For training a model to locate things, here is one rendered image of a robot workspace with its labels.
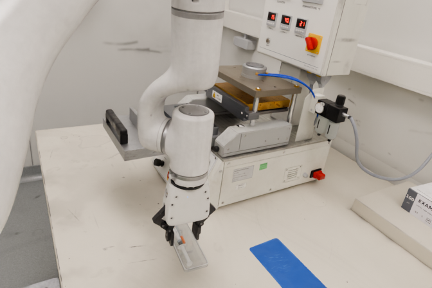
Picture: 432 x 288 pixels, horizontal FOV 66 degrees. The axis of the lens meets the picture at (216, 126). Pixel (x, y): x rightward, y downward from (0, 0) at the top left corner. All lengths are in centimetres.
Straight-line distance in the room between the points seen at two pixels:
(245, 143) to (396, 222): 50
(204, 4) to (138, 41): 184
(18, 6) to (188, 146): 42
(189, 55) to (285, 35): 65
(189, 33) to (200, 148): 23
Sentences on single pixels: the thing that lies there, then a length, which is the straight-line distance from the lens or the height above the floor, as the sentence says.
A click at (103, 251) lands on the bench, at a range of 91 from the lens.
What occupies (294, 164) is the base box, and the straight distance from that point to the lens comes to 114.
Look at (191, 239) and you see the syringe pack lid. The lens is 84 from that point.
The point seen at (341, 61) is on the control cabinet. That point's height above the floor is 120.
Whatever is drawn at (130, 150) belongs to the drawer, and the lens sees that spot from 86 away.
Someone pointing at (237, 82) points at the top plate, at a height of 111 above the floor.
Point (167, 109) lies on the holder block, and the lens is 105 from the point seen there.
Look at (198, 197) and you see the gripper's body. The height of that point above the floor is 95.
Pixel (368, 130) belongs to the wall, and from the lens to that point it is 150.
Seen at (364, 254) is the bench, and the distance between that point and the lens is 105.
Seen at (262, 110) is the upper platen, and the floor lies 103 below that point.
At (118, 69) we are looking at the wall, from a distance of 238.
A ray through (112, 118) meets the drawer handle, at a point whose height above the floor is 101.
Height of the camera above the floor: 138
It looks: 24 degrees down
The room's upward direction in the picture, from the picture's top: 7 degrees clockwise
